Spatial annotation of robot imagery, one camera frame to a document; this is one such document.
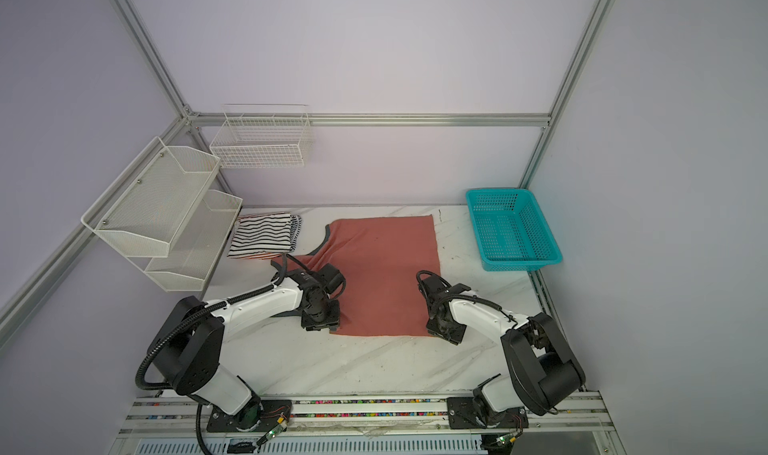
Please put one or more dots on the white wire wall basket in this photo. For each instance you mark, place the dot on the white wire wall basket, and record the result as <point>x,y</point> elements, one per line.
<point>264,136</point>

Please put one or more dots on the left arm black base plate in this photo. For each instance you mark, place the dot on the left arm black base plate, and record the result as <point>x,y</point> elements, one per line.
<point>257,419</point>

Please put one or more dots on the dusty red tank top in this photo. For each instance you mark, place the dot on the dusty red tank top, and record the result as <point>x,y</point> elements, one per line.
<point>379,258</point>

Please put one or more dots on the black white striped tank top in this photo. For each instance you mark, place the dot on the black white striped tank top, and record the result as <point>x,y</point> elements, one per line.
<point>264,236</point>

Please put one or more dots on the aluminium mounting rail frame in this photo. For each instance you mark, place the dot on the aluminium mounting rail frame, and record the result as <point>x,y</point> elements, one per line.
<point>375,394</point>

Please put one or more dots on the aluminium enclosure frame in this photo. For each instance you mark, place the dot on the aluminium enclosure frame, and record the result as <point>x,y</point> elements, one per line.
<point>31,297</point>

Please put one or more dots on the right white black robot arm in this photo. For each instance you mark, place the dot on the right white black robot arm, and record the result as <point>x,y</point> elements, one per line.
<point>542,368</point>

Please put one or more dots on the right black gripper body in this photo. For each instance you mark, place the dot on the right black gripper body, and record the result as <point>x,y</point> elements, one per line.
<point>443,329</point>

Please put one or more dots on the blue white striped folded top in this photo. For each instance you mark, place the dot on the blue white striped folded top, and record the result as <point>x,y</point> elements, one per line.
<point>296,225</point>

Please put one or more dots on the lower white mesh shelf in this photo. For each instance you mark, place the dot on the lower white mesh shelf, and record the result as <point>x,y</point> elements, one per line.
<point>192,259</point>

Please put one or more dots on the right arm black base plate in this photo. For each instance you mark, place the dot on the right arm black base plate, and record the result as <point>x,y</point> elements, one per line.
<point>473,413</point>

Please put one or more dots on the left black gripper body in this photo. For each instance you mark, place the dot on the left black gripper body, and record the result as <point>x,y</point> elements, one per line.
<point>324,316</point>

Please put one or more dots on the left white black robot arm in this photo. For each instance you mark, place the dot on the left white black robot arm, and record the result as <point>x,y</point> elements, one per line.
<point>185,355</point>

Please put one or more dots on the teal plastic basket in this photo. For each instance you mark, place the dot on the teal plastic basket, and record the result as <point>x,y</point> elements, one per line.
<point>510,230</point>

